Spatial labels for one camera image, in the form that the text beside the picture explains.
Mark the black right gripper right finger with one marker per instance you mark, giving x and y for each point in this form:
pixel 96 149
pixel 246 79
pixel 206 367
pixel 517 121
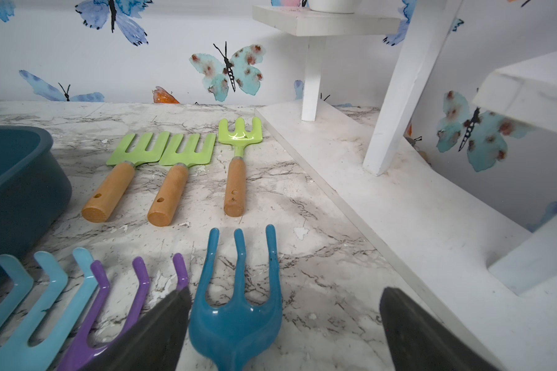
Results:
pixel 417 341

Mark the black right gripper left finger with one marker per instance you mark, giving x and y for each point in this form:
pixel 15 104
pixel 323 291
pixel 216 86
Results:
pixel 155 342

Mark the blue tool yellow handle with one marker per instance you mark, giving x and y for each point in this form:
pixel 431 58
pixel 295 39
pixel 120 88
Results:
pixel 232 334

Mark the green fork wooden handle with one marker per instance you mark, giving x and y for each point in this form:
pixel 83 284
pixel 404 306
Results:
pixel 163 209

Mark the blue rake white handle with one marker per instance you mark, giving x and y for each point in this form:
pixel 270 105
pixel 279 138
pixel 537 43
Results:
pixel 16 353

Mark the green rake wooden handle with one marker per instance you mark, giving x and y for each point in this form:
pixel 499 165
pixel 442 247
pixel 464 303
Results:
pixel 235 193
pixel 124 162

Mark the dark teal storage box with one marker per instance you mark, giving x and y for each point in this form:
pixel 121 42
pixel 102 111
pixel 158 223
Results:
pixel 34 190

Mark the white stepped wooden shelf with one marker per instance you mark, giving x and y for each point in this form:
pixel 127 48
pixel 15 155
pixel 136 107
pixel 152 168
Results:
pixel 492 282

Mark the white flower pot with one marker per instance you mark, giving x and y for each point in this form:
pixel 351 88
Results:
pixel 335 6

